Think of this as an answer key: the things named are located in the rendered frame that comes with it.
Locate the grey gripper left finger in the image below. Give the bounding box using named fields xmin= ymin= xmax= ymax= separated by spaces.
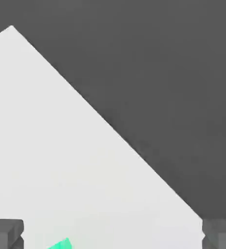
xmin=0 ymin=218 xmax=25 ymax=249

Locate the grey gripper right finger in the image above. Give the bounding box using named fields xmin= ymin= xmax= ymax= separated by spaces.
xmin=202 ymin=218 xmax=226 ymax=249

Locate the small green cube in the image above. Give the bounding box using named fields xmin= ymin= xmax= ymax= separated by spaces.
xmin=46 ymin=237 xmax=73 ymax=249

